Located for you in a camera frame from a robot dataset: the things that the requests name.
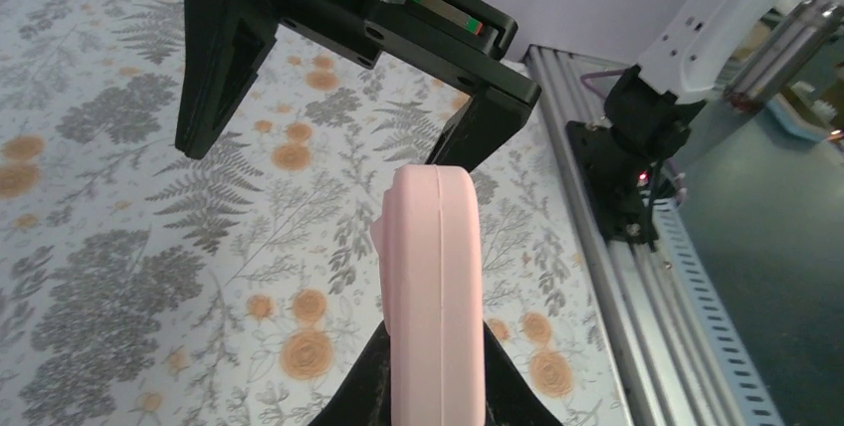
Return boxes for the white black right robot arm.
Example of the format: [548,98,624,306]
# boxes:
[174,0,775,170]

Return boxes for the pink phone case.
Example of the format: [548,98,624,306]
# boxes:
[370,164,486,425]

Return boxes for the aluminium front rail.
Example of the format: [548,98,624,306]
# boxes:
[525,46,782,425]

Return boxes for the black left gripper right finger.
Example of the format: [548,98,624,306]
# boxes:
[484,322,562,426]

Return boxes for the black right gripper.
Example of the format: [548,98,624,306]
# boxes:
[175,0,540,172]

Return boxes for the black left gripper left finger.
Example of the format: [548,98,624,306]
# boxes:
[310,321,391,426]

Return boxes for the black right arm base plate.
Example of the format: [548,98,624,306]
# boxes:
[565,121,658,248]

